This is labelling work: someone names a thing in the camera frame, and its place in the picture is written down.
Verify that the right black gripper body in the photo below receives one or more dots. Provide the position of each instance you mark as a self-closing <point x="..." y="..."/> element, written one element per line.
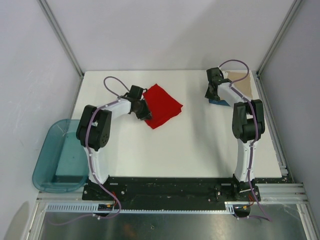
<point x="211" y="95"/>

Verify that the beige t-shirt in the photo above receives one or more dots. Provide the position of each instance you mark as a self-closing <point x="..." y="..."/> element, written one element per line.
<point x="243" y="86"/>

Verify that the left aluminium frame post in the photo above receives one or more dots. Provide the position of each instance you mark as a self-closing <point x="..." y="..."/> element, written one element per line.
<point x="57" y="30"/>

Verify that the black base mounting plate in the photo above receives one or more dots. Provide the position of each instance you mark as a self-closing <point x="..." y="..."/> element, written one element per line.
<point x="169" y="193"/>

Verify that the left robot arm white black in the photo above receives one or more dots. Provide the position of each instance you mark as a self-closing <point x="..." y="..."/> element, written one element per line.
<point x="94" y="128"/>

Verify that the aluminium frame post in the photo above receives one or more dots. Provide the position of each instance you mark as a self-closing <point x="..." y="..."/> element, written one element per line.
<point x="284" y="27"/>
<point x="57" y="30"/>

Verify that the red t-shirt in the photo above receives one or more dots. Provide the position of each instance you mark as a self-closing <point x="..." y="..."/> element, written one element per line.
<point x="162" y="106"/>

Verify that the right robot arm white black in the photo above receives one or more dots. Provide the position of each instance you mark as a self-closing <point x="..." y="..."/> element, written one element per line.
<point x="248" y="124"/>

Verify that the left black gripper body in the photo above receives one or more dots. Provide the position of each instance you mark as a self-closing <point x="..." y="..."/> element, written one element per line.
<point x="142" y="111"/>

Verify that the right aluminium frame post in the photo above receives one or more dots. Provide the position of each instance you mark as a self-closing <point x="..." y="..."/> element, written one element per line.
<point x="284" y="27"/>

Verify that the blue t-shirt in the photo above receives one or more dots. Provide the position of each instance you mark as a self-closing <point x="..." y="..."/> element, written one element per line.
<point x="219" y="103"/>

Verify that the teal translucent plastic bin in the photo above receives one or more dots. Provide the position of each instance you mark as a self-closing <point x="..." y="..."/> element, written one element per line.
<point x="62" y="164"/>

